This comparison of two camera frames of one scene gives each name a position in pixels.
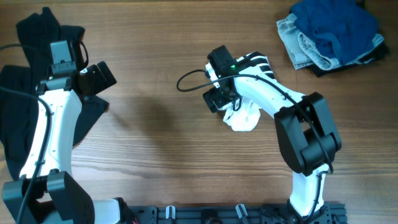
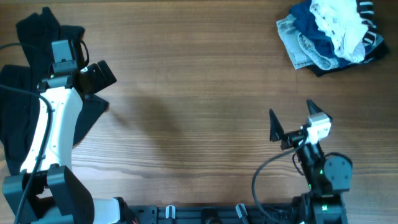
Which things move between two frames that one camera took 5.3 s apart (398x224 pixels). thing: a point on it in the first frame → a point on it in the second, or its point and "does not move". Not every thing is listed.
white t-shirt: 244,117 → 342,21
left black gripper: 102,83 does not move
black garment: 18,94 does not move
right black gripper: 212,102 → 294,136
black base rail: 231,214 does not move
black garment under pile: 384,51 does not move
